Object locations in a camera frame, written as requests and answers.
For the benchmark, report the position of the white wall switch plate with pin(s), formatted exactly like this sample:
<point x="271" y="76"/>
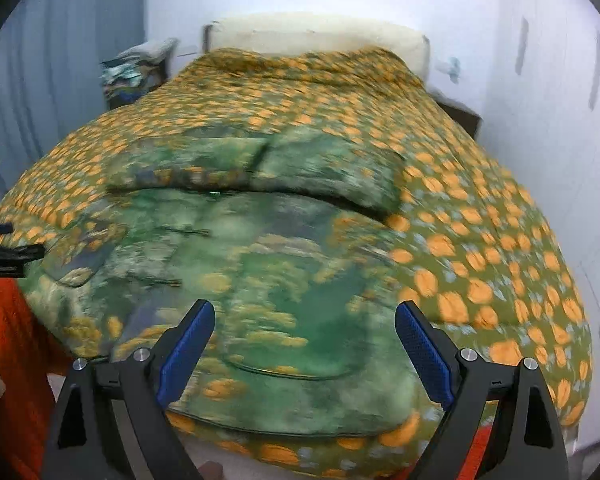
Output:
<point x="188" y="50"/>

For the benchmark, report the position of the blue curtain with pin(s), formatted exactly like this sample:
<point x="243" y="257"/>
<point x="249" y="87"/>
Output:
<point x="55" y="60"/>

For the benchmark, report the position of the person's orange clothing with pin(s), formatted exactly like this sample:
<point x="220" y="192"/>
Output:
<point x="481" y="452"/>

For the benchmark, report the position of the dark wooden nightstand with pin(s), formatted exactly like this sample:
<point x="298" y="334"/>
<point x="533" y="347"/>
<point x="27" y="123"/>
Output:
<point x="462" y="115"/>

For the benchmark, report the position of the checked pillow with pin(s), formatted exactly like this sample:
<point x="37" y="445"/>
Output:
<point x="145" y="49"/>

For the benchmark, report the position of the person's left forearm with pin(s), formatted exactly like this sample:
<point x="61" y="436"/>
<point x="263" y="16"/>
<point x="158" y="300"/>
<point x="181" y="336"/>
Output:
<point x="15" y="340"/>

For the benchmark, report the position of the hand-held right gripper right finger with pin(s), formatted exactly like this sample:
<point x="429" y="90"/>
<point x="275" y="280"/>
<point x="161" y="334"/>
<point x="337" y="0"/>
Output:
<point x="422" y="350"/>

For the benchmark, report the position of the blue wall hook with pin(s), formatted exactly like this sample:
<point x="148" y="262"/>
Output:
<point x="451" y="67"/>

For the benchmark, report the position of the cream padded headboard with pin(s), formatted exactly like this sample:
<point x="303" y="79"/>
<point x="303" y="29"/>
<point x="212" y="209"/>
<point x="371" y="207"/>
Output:
<point x="305" y="30"/>

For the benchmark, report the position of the pile of clothes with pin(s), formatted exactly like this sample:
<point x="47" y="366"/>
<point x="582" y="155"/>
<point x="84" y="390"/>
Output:
<point x="130" y="80"/>

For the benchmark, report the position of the green landscape print jacket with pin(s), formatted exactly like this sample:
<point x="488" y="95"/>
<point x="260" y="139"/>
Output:
<point x="280" y="270"/>

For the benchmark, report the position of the orange floral green quilt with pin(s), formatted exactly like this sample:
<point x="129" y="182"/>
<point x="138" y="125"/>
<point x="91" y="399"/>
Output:
<point x="480" y="210"/>

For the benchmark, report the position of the white wardrobe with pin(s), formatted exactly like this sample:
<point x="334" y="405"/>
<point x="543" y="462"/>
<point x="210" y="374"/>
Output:
<point x="555" y="160"/>

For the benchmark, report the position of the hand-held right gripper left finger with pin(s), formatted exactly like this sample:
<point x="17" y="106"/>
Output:
<point x="185" y="350"/>

